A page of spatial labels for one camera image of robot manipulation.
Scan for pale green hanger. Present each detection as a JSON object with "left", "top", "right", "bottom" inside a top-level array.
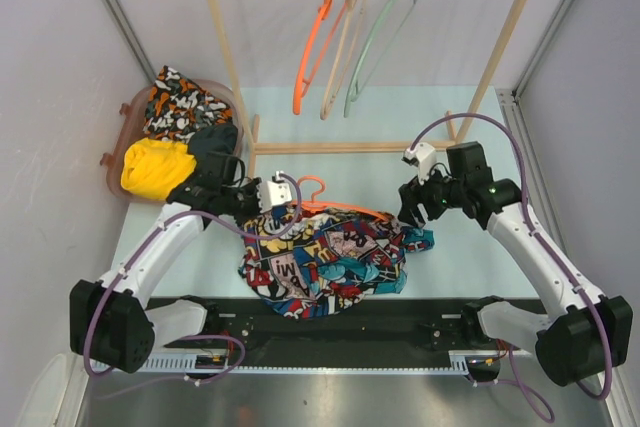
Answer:
[{"left": 343, "top": 0, "right": 420, "bottom": 118}]

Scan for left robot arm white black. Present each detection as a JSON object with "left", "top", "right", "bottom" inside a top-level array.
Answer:
[{"left": 69, "top": 154, "right": 261, "bottom": 375}]

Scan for orange camouflage print garment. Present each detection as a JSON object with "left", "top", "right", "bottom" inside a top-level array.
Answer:
[{"left": 142, "top": 65, "right": 233, "bottom": 144}]

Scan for wooden clothes rack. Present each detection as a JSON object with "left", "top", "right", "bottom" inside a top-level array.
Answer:
[{"left": 206, "top": 0, "right": 528, "bottom": 173}]

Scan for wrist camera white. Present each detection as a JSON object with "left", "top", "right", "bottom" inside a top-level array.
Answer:
[
  {"left": 402, "top": 142, "right": 437, "bottom": 185},
  {"left": 257, "top": 171, "right": 293, "bottom": 213}
]

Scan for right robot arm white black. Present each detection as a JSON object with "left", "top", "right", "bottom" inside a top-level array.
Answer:
[{"left": 399, "top": 142, "right": 633, "bottom": 386}]

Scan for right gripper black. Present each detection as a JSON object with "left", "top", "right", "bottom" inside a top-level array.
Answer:
[{"left": 398, "top": 159, "right": 467, "bottom": 229}]

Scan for brown laundry basket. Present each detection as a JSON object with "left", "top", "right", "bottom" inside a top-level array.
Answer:
[{"left": 100, "top": 79, "right": 244, "bottom": 205}]

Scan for beige wooden hanger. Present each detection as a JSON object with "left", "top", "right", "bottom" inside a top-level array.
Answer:
[{"left": 320, "top": 0, "right": 367, "bottom": 120}]

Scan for comic print shorts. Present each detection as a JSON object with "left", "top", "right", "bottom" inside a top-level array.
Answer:
[{"left": 238, "top": 208, "right": 435, "bottom": 320}]

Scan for light blue cable duct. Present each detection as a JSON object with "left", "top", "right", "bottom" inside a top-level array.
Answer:
[{"left": 139, "top": 350, "right": 469, "bottom": 376}]

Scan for dark green garment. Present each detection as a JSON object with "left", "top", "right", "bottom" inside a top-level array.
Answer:
[{"left": 187, "top": 123, "right": 238, "bottom": 157}]

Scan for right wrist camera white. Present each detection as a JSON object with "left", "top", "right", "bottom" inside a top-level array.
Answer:
[{"left": 402, "top": 142, "right": 437, "bottom": 185}]

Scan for orange hanger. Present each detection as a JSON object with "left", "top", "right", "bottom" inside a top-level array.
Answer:
[
  {"left": 295, "top": 175, "right": 391, "bottom": 221},
  {"left": 292, "top": 0, "right": 345, "bottom": 115}
]

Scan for yellow garment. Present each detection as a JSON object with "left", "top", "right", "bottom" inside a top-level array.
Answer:
[{"left": 120, "top": 138, "right": 197, "bottom": 201}]

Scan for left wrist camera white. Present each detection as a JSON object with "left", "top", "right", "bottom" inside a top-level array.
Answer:
[{"left": 257, "top": 171, "right": 293, "bottom": 213}]

